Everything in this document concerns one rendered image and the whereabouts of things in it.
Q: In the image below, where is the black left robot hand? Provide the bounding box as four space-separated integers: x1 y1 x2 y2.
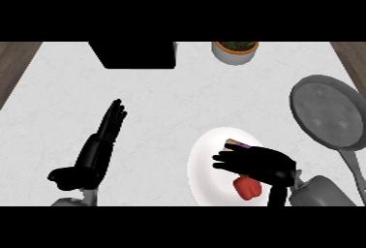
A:
45 98 128 192

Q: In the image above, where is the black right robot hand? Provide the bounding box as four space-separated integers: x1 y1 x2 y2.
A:
210 145 297 207

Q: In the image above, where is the red bell pepper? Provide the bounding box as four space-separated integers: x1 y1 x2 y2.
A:
231 173 262 202

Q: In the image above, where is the white plate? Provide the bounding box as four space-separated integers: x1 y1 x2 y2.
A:
185 126 274 207

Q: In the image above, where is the grey frying pan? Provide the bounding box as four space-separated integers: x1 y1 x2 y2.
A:
289 74 366 207

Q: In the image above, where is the tan and purple food item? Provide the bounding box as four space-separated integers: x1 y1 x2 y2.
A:
222 138 252 152

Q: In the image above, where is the black box appliance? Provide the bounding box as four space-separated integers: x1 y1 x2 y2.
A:
86 41 176 70

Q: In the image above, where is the potted plant in white pot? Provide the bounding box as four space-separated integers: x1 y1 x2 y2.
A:
209 41 259 66

